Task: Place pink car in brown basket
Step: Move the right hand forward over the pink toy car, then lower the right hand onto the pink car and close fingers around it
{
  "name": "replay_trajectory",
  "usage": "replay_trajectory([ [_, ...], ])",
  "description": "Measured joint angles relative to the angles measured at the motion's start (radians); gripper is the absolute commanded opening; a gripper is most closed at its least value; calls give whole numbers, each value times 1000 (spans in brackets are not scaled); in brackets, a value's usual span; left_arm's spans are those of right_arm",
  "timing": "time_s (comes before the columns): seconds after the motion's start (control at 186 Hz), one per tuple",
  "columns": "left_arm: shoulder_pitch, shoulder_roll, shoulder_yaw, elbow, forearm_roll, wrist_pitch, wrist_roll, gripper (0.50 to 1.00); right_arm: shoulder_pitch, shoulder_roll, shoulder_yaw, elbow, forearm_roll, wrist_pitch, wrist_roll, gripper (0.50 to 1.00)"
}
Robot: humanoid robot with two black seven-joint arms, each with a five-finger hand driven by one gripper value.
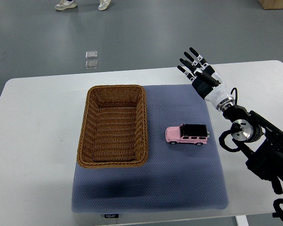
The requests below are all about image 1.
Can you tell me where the white sneaker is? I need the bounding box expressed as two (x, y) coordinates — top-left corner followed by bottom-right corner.
(98, 0), (111, 11)
(55, 0), (77, 11)

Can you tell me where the left white sneaker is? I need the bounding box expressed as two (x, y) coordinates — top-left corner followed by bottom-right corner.
(55, 0), (77, 11)

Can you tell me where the wooden box corner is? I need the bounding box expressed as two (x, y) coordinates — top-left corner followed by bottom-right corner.
(258, 0), (283, 10)

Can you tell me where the blue grey foam mat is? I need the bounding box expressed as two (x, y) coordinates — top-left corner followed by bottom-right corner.
(71, 85), (228, 214)

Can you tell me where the right white sneaker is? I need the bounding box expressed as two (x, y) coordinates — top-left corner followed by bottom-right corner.
(98, 0), (111, 11)

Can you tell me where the pink toy car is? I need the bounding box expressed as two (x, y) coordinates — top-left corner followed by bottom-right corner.
(165, 124), (210, 146)

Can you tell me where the upper floor socket plate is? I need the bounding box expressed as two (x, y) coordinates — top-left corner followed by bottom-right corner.
(86, 50), (98, 59)

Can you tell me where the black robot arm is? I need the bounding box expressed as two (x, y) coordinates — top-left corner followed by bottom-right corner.
(219, 97), (283, 195)

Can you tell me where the black white robotic hand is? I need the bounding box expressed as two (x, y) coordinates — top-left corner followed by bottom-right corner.
(177, 47), (236, 112)

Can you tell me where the brown wicker basket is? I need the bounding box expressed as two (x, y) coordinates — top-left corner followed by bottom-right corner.
(77, 85), (149, 169)

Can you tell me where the white table leg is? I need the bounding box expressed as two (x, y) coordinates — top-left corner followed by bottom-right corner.
(235, 215), (249, 226)

